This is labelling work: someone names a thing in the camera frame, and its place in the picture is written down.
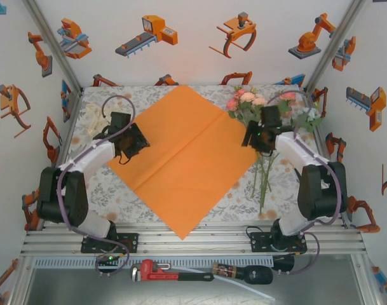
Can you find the orange wrapping paper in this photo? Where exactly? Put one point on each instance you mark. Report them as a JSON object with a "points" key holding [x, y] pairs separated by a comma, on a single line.
{"points": [[183, 159]]}

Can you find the cream ribbon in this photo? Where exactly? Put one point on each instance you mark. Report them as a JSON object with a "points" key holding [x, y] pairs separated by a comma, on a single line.
{"points": [[93, 116]]}

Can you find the light blue artificial flower bunch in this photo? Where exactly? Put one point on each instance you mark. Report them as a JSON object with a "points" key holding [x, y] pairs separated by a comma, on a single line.
{"points": [[310, 113]]}

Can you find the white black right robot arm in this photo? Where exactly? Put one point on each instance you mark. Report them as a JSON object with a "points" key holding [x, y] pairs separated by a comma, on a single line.
{"points": [[320, 190]]}

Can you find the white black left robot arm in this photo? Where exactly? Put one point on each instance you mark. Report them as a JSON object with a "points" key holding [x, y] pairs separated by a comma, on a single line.
{"points": [[94, 159]]}

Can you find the floral grey table cloth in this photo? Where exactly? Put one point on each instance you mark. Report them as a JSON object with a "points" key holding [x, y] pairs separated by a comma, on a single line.
{"points": [[117, 197]]}

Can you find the small green led board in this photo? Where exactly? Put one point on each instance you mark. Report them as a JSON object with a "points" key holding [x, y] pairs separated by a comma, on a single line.
{"points": [[109, 258]]}

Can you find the red pipe wrench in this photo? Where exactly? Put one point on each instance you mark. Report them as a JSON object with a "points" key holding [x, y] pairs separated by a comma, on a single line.
{"points": [[155, 270]]}

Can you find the black brown handheld tool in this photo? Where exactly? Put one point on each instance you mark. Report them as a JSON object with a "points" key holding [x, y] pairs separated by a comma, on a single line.
{"points": [[256, 274]]}

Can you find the white plastic tube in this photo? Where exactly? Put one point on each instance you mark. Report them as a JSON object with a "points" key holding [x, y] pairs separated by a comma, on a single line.
{"points": [[244, 284]]}

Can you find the grey metal lower shelf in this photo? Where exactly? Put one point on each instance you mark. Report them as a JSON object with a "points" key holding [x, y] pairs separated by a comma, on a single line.
{"points": [[85, 289]]}

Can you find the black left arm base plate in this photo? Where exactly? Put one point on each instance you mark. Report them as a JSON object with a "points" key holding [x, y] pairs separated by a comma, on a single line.
{"points": [[129, 242]]}

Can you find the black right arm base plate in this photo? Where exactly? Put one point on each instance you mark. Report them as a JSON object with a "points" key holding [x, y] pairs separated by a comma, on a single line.
{"points": [[260, 243]]}

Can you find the aluminium front rail bed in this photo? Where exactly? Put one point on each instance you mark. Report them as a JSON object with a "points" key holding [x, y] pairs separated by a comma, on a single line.
{"points": [[193, 243]]}

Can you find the aluminium frame post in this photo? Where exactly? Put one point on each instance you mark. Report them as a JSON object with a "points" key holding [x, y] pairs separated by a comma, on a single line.
{"points": [[336, 41], [51, 41]]}

